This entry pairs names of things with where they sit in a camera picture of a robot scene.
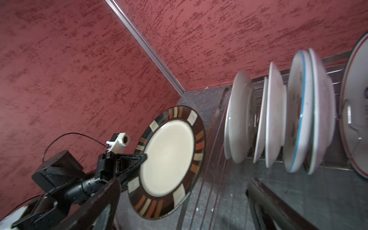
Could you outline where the watermelon print white plate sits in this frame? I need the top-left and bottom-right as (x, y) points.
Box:
(308, 48), (336, 175)

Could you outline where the red character white plate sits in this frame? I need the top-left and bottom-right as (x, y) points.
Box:
(339, 33), (368, 180)

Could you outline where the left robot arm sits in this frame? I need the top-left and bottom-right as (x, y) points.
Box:
(1, 150), (147, 230)

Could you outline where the left corner aluminium profile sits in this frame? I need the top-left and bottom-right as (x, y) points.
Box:
(105, 0), (186, 96)

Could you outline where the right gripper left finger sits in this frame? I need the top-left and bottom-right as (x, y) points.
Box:
(52, 178), (121, 230)

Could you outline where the orange sunburst plate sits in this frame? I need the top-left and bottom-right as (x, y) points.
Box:
(254, 62), (287, 168)
(224, 70), (257, 164)

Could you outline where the metal wire dish rack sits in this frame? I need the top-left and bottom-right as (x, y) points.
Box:
(175, 50), (368, 230)

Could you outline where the white leaf pattern plate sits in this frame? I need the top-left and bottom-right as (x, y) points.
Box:
(283, 50), (313, 173)

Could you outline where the dark rimmed patterned plate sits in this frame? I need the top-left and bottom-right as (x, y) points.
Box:
(128, 105), (206, 220)

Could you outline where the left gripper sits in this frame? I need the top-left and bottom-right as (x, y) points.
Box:
(94, 152), (148, 192)

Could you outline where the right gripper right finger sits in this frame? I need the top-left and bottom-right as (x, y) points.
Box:
(246, 179), (317, 230)

